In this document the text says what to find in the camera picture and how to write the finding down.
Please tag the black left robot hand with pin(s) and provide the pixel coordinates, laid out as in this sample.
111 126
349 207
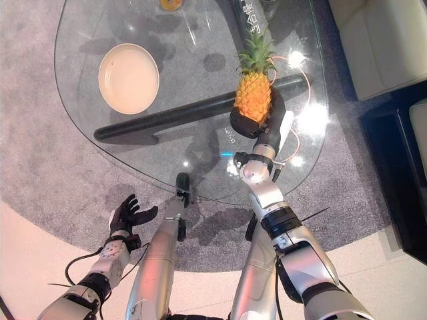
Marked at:
125 218

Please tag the silver right robot leg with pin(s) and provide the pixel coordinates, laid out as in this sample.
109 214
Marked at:
253 273

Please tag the black side table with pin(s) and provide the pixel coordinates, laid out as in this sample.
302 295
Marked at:
393 166

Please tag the grey round rug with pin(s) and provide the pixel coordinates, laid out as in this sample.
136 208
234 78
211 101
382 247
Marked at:
50 160

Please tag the silver robot leg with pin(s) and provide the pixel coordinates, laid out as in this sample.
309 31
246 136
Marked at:
156 260
253 273

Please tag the black table base beam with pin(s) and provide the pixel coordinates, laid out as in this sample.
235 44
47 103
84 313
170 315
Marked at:
173 120

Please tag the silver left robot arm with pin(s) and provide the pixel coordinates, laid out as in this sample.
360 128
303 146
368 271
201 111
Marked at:
106 263

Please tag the yellow pineapple with green crown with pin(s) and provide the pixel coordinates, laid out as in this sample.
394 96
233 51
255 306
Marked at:
252 96

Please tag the cream round plate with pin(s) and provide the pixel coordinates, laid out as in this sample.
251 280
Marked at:
128 80

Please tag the white cushion seat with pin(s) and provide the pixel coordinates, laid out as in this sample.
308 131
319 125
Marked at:
419 140

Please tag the white sofa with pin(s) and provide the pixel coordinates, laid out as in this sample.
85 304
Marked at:
377 43

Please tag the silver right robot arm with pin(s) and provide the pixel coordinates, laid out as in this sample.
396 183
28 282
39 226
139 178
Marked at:
300 263

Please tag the silver left robot leg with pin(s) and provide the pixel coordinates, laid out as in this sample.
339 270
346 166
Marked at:
156 260

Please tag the dark left robot foot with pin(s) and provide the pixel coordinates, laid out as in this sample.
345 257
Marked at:
183 186

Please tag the orange round fruit item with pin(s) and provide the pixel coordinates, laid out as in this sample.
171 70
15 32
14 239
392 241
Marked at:
170 4

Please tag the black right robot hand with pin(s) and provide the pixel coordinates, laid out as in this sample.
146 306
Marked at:
275 116

